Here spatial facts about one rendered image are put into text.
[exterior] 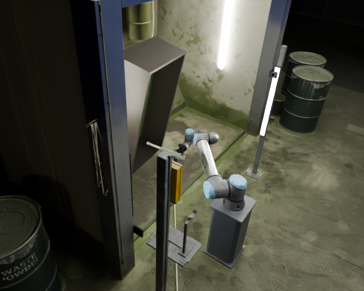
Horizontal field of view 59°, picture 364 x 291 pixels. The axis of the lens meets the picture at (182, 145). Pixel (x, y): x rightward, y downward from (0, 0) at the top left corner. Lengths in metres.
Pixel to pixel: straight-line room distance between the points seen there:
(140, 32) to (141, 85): 1.86
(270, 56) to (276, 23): 0.41
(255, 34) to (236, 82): 0.72
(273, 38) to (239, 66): 0.59
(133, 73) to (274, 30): 2.21
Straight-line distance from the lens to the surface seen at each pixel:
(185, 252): 2.28
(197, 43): 4.87
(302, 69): 5.25
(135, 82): 2.68
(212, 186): 2.60
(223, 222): 2.85
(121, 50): 1.88
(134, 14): 4.37
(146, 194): 3.71
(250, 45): 4.49
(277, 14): 4.29
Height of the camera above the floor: 2.63
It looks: 35 degrees down
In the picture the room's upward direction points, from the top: 4 degrees clockwise
